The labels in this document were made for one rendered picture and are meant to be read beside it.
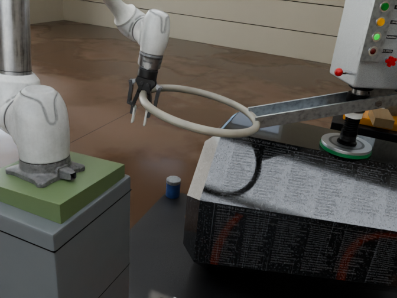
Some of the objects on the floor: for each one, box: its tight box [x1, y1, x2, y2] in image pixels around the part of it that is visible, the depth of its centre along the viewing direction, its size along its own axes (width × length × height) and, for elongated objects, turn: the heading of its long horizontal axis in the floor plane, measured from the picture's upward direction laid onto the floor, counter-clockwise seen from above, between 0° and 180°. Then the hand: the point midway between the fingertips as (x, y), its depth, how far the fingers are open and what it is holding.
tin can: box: [165, 176, 181, 199], centre depth 279 cm, size 10×10×13 cm
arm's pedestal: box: [0, 174, 132, 298], centre depth 151 cm, size 50×50×80 cm
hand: (139, 116), depth 163 cm, fingers closed on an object, 4 cm apart
